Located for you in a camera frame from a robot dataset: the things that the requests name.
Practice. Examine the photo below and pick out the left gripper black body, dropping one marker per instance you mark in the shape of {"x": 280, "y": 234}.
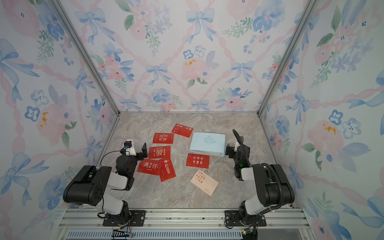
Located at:
{"x": 139, "y": 153}

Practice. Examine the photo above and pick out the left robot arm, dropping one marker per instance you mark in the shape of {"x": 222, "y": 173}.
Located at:
{"x": 89, "y": 188}

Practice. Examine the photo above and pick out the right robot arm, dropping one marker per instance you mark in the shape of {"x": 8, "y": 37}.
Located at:
{"x": 273, "y": 189}

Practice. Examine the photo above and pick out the red card lower left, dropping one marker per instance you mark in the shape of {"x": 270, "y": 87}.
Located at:
{"x": 151, "y": 167}

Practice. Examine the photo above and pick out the red card get rich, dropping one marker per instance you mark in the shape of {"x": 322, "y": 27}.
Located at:
{"x": 159, "y": 152}

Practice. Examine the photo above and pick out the red card upper left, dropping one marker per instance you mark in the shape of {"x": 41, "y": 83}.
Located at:
{"x": 163, "y": 138}

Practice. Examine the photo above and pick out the red card near album front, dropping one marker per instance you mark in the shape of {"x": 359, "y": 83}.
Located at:
{"x": 198, "y": 161}

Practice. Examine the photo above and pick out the red card 100 percent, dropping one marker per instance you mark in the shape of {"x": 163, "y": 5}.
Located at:
{"x": 167, "y": 170}

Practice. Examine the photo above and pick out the red card far top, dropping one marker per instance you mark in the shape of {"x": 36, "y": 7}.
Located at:
{"x": 182, "y": 130}

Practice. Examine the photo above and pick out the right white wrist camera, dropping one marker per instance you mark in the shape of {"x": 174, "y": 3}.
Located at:
{"x": 237, "y": 144}

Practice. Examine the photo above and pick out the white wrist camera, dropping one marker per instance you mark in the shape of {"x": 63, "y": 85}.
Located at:
{"x": 129, "y": 148}
{"x": 237, "y": 144}

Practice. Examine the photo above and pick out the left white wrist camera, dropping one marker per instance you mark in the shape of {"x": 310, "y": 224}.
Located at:
{"x": 129, "y": 148}

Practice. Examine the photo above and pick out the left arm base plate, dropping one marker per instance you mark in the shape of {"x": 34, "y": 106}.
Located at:
{"x": 132, "y": 218}

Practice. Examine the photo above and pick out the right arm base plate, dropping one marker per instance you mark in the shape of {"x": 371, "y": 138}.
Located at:
{"x": 235, "y": 218}

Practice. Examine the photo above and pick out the aluminium front rail frame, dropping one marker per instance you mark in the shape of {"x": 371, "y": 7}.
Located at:
{"x": 185, "y": 224}

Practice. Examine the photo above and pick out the left aluminium corner post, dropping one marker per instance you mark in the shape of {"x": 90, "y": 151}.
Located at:
{"x": 81, "y": 49}

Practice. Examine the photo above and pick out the aluminium corner post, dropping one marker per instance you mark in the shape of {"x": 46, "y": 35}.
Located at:
{"x": 81, "y": 49}
{"x": 291, "y": 47}

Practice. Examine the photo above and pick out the right aluminium corner post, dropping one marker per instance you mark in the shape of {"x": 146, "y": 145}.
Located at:
{"x": 291, "y": 47}

